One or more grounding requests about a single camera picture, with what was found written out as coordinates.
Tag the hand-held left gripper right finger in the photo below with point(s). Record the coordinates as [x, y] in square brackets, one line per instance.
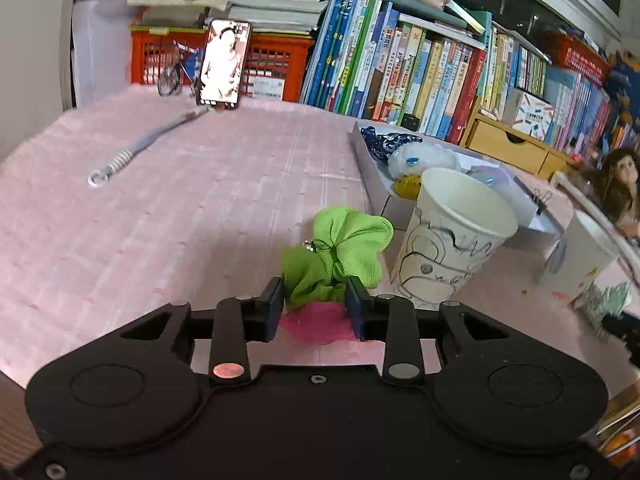
[354, 310]

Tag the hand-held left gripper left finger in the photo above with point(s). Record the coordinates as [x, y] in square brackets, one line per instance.
[275, 310]

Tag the magenta scrunchie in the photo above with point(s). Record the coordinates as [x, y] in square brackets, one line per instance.
[317, 322]

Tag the green scrunchie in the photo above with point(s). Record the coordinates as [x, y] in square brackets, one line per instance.
[335, 245]

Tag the yellow glittery scrunchie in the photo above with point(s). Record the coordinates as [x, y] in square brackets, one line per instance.
[406, 188]

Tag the grey cardboard box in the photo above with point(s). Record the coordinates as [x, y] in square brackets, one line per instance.
[375, 175]

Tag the paper cup with black drawing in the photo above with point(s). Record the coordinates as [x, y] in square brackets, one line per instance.
[450, 240]

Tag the pink tablecloth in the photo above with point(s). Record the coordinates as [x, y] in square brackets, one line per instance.
[150, 220]

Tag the blue patterned scrunchie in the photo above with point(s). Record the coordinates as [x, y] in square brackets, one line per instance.
[387, 142]

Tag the small black case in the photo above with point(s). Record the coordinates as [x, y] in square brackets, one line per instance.
[411, 121]

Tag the black binder clip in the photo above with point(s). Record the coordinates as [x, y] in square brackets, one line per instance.
[541, 201]

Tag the wooden desk drawer organizer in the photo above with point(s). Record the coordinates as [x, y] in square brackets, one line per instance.
[505, 142]

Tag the white paper cup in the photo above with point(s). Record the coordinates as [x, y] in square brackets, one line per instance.
[580, 255]

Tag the row of upright books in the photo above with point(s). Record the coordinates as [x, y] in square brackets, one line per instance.
[425, 75]

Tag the green patterned crumpled paper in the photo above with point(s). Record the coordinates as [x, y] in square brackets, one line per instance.
[602, 302]

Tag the red plastic crate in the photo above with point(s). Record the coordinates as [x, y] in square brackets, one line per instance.
[280, 60]

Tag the smartphone with lit screen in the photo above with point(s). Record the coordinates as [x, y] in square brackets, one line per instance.
[224, 62]

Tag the miniature bicycle model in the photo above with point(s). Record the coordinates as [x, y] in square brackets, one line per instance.
[172, 77]

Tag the white printed carton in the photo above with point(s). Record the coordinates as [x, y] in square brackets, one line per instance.
[530, 112]

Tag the brown-haired doll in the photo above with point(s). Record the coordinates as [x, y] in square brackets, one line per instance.
[620, 180]

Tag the translucent plastic storage box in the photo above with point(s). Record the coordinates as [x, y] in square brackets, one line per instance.
[100, 50]

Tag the red plastic basket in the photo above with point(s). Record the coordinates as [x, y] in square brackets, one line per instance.
[575, 55]

